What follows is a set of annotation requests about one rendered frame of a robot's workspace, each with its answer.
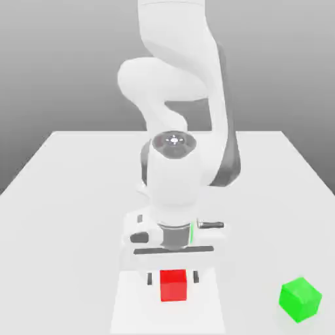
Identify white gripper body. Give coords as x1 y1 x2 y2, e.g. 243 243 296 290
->
120 244 219 273

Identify small red cube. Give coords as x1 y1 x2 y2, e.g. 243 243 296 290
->
159 269 188 303

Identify small green cube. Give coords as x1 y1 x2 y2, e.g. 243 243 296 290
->
278 276 323 325

